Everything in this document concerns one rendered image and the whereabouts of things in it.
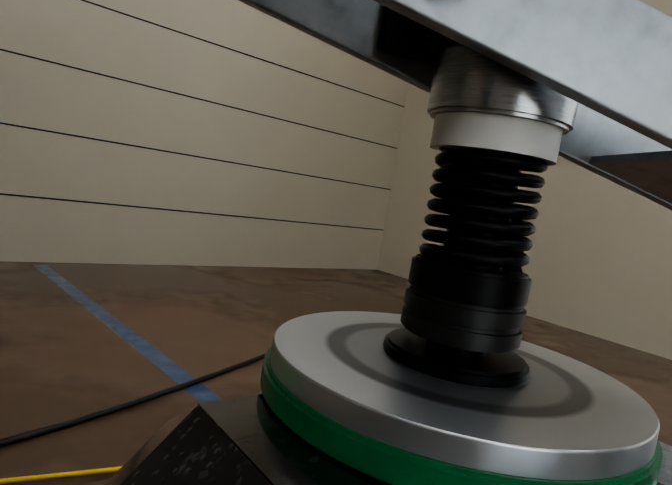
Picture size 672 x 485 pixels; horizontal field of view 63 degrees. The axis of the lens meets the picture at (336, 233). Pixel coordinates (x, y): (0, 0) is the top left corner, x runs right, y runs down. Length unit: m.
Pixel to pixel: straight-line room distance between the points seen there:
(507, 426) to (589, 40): 0.18
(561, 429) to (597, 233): 5.12
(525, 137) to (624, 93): 0.05
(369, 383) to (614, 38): 0.19
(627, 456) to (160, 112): 4.81
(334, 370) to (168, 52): 4.81
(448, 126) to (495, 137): 0.03
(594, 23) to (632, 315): 5.02
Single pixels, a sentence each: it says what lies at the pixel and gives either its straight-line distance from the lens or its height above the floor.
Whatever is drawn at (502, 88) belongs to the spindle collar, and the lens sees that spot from 0.29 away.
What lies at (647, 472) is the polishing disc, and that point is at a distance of 0.30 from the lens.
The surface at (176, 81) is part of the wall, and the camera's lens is 5.04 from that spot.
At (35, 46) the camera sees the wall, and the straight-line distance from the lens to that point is 4.69.
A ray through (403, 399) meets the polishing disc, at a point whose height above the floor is 0.85.
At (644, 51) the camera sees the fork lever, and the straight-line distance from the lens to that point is 0.30.
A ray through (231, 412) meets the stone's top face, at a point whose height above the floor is 0.82.
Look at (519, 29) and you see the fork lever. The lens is 0.28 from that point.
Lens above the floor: 0.94
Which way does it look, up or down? 5 degrees down
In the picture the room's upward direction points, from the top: 9 degrees clockwise
